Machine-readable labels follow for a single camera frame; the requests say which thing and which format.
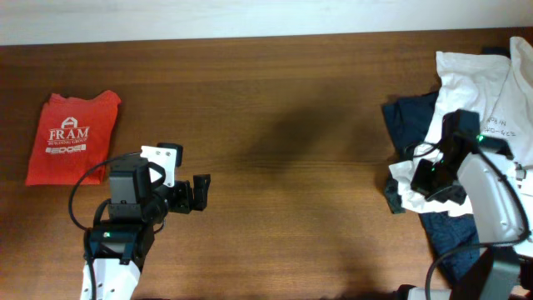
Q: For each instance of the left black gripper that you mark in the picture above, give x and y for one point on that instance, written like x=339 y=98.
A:
x=183 y=196

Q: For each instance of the white printed t-shirt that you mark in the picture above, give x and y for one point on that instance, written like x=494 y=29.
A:
x=499 y=90

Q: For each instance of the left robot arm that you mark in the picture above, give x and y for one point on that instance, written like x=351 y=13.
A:
x=125 y=225

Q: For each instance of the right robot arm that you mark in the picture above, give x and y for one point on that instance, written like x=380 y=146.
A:
x=480 y=169

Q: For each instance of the folded red t-shirt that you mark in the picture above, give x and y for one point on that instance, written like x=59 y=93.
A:
x=73 y=135

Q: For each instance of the dark green garment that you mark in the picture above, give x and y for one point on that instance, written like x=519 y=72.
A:
x=392 y=196

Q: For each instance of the navy blue garment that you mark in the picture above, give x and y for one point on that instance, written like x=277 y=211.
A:
x=407 y=121

